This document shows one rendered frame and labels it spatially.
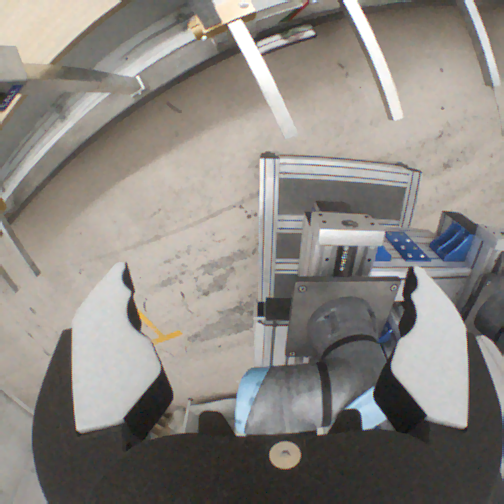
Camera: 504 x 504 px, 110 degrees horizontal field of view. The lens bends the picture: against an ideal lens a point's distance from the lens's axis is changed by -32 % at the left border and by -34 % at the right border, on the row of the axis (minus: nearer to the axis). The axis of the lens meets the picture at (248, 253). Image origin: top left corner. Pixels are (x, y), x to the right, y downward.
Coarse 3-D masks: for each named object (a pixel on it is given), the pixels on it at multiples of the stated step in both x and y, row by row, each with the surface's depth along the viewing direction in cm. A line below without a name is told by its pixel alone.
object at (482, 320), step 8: (496, 296) 46; (488, 304) 47; (496, 304) 46; (480, 312) 49; (488, 312) 47; (496, 312) 45; (480, 320) 49; (488, 320) 46; (496, 320) 44; (480, 328) 50; (488, 328) 46; (496, 328) 44; (488, 336) 48; (496, 336) 43
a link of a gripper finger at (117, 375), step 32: (96, 288) 9; (128, 288) 9; (96, 320) 7; (128, 320) 8; (96, 352) 6; (128, 352) 6; (96, 384) 5; (128, 384) 6; (160, 384) 6; (96, 416) 5; (128, 416) 5; (160, 416) 6
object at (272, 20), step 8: (328, 0) 38; (336, 0) 39; (304, 8) 41; (312, 8) 42; (320, 8) 43; (328, 8) 44; (336, 8) 45; (272, 16) 42; (280, 16) 43; (296, 16) 46; (304, 16) 47; (256, 24) 45; (264, 24) 46; (272, 24) 47; (280, 24) 49
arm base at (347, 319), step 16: (336, 304) 47; (352, 304) 46; (368, 304) 48; (320, 320) 48; (336, 320) 45; (352, 320) 44; (368, 320) 45; (320, 336) 46; (336, 336) 43; (352, 336) 42; (368, 336) 42; (320, 352) 46
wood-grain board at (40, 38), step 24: (0, 0) 23; (24, 0) 26; (48, 0) 28; (72, 0) 29; (96, 0) 30; (120, 0) 31; (0, 24) 27; (24, 24) 30; (48, 24) 31; (72, 24) 33; (96, 24) 35; (24, 48) 33; (48, 48) 35; (24, 96) 42; (0, 120) 42
